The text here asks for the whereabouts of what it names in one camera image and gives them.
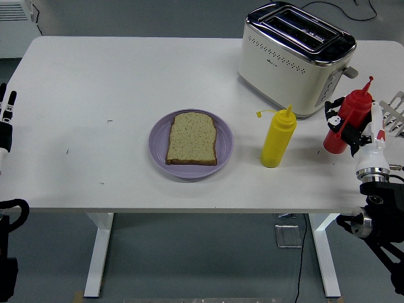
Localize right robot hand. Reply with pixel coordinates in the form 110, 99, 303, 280
324, 97, 391, 175

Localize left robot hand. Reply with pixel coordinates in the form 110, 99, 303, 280
0, 82, 18, 176

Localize red squeeze bottle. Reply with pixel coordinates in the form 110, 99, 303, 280
323, 75, 374, 155

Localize bread slice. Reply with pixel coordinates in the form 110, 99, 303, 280
165, 112, 219, 167

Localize metal toast rack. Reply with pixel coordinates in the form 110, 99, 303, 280
378, 91, 404, 138

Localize yellow squeeze bottle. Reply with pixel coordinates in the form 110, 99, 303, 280
256, 105, 298, 169

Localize white appliance with vents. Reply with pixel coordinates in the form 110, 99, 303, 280
0, 0, 40, 60

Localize white table leg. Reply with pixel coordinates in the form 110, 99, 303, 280
83, 213, 115, 299
307, 213, 342, 299

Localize clear floor socket cover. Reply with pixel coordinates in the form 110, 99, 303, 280
274, 223, 304, 249

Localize cream and chrome toaster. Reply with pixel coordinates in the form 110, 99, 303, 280
238, 1, 359, 120

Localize purple plate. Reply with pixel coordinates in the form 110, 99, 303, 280
148, 109, 235, 180

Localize black appliance cord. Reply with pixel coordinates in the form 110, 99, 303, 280
30, 0, 44, 37

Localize black floor cable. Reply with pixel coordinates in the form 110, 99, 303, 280
293, 213, 309, 303

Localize black toaster power cord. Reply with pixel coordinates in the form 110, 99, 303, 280
298, 0, 379, 22

